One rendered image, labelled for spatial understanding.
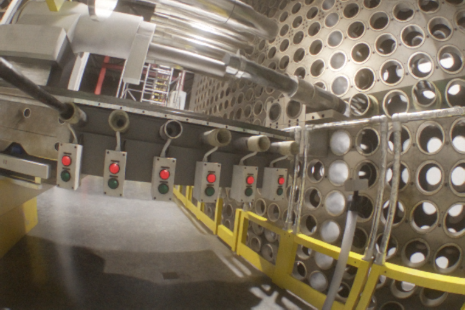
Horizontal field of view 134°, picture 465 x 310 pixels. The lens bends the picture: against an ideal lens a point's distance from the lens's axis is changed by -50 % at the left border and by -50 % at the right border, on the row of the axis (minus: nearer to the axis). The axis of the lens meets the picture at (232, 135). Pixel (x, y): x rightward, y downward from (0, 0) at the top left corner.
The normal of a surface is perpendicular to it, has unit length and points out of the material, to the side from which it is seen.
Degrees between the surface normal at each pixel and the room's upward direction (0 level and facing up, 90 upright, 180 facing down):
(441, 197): 90
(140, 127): 90
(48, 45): 90
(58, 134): 90
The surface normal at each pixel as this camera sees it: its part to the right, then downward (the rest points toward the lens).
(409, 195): -0.87, -0.14
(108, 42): 0.25, 0.69
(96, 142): 0.48, -0.06
